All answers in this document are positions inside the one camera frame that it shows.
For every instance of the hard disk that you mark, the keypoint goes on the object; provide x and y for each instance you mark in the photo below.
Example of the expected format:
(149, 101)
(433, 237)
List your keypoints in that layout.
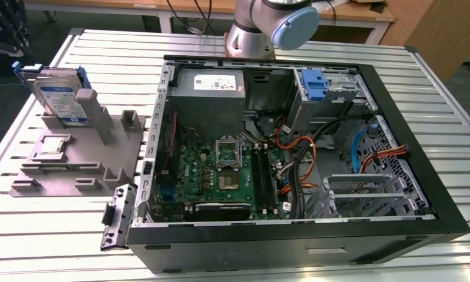
(59, 100)

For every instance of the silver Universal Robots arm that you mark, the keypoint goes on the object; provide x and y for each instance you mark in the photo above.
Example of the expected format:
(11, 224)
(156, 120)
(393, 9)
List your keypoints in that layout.
(251, 41)

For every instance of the metal disk bay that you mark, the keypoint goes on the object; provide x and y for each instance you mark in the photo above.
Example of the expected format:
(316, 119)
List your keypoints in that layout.
(364, 196)

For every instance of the grey power supply unit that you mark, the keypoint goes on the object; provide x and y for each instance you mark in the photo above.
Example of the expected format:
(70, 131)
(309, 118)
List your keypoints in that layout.
(208, 117)

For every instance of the CPU socket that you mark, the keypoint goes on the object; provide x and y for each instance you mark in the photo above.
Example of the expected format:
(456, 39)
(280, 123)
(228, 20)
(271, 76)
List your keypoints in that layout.
(231, 181)

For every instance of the black RAM slot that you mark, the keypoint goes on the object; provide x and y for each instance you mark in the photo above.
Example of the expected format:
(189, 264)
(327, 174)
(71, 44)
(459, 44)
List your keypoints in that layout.
(260, 179)
(271, 179)

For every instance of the green motherboard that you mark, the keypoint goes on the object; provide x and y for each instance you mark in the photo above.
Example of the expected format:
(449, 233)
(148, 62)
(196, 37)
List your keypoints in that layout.
(196, 176)

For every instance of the white power supply label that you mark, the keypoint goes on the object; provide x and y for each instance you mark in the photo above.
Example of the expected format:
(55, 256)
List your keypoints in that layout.
(215, 82)

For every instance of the metal optical drive cage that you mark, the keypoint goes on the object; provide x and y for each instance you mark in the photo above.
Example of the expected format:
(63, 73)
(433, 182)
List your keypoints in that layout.
(309, 114)

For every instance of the black graphics card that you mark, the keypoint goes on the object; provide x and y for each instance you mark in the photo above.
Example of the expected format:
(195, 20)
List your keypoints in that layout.
(219, 211)

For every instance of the blue board connector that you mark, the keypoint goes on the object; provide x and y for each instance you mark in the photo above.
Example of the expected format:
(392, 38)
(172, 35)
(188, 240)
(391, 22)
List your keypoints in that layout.
(168, 195)

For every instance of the blue plastic drive latch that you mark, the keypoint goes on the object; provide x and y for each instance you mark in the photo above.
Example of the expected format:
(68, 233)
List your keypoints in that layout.
(315, 85)

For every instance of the black PC case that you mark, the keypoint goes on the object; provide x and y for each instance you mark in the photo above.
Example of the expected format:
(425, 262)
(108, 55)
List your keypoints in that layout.
(259, 249)

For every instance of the grey parts rack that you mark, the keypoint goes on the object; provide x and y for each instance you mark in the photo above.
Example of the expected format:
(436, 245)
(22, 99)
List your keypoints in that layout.
(90, 158)

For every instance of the green RAM stick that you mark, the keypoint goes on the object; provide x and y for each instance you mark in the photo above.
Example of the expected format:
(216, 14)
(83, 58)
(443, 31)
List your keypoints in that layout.
(63, 168)

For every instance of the silver CPU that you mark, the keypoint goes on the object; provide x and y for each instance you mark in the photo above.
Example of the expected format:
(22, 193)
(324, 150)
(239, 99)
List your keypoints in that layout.
(52, 146)

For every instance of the wooden cabinet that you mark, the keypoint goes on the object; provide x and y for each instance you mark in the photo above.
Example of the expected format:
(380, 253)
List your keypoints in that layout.
(447, 29)

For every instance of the dark dotted fabric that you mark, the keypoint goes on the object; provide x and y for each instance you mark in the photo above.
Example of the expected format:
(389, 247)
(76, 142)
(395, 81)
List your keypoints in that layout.
(4, 29)

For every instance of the grey metal card bracket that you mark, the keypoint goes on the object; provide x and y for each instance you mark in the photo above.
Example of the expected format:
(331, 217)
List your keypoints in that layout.
(119, 211)

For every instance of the wooden desk white frame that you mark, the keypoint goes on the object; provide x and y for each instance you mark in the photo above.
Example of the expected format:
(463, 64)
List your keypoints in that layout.
(356, 11)

